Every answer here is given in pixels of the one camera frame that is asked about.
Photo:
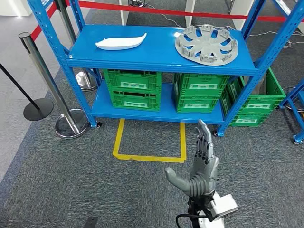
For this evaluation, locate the white panel-leg table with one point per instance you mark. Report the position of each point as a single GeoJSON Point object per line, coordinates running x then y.
{"type": "Point", "coordinates": [123, 12]}
{"type": "Point", "coordinates": [240, 12]}

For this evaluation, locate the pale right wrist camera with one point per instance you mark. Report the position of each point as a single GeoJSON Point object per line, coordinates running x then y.
{"type": "Point", "coordinates": [223, 204]}

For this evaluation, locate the white curved plastic part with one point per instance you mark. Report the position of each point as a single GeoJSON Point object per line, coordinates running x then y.
{"type": "Point", "coordinates": [118, 43]}

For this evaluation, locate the yellow floor tape square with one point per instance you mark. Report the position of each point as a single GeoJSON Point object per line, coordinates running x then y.
{"type": "Point", "coordinates": [149, 158]}

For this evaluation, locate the short red barrier belt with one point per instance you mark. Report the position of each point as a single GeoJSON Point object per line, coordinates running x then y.
{"type": "Point", "coordinates": [42, 22]}

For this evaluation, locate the black flat bracket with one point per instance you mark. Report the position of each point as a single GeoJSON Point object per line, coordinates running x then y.
{"type": "Point", "coordinates": [90, 222]}

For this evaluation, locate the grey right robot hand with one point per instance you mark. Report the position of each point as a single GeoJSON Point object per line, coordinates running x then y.
{"type": "Point", "coordinates": [204, 170]}

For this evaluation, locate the long red barrier belt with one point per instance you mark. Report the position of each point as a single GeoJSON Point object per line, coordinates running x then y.
{"type": "Point", "coordinates": [166, 12]}

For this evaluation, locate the grey wheel hubcap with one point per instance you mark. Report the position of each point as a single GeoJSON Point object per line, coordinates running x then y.
{"type": "Point", "coordinates": [207, 42]}

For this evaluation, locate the chrome stanchion post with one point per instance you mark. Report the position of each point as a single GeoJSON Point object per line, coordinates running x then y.
{"type": "Point", "coordinates": [85, 80]}
{"type": "Point", "coordinates": [71, 126]}

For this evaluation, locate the open green plastic crate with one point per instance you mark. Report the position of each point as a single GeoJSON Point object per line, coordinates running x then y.
{"type": "Point", "coordinates": [273, 91]}

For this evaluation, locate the black router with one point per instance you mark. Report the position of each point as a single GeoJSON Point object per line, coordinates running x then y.
{"type": "Point", "coordinates": [137, 3]}

